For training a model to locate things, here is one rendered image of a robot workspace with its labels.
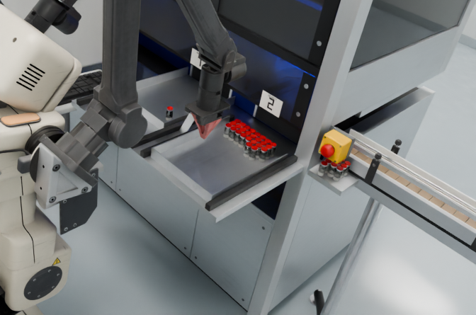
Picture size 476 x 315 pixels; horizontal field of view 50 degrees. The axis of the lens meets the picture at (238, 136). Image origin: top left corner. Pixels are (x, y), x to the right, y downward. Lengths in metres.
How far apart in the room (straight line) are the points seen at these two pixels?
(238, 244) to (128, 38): 1.27
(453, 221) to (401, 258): 1.27
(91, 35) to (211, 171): 0.86
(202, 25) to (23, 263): 0.70
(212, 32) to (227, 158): 0.59
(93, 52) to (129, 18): 1.26
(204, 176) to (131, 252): 1.03
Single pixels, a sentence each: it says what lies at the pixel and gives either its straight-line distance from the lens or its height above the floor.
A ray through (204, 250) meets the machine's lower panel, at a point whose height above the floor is 0.21.
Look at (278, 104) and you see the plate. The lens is 1.63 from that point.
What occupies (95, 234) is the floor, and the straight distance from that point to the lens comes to 2.54.
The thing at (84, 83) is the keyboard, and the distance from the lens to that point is 2.01.
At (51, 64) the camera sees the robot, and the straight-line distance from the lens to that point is 1.06.
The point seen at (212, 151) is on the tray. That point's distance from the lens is 1.61.
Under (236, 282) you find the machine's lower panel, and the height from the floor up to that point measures 0.19.
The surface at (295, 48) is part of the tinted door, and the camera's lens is 1.56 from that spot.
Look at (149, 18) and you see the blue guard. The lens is 2.01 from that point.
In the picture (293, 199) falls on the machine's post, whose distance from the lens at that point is 1.73.
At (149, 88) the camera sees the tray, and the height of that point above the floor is 0.88.
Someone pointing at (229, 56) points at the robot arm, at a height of 1.33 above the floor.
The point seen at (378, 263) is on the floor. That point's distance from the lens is 2.76.
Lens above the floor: 1.82
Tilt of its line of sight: 33 degrees down
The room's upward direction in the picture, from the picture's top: 12 degrees clockwise
